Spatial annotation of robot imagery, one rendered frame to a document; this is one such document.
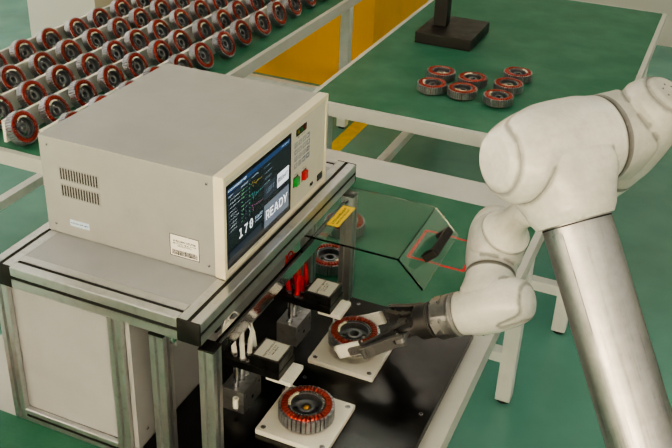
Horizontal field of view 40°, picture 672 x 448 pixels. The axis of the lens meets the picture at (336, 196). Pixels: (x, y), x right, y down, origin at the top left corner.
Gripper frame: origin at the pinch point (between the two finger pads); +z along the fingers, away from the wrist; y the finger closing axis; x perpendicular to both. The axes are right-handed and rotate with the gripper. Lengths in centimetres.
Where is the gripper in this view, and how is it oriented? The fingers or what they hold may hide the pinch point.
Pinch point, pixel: (354, 335)
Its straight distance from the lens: 201.6
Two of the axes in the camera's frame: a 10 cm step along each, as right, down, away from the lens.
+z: -8.1, 2.5, 5.3
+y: -4.0, 4.2, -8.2
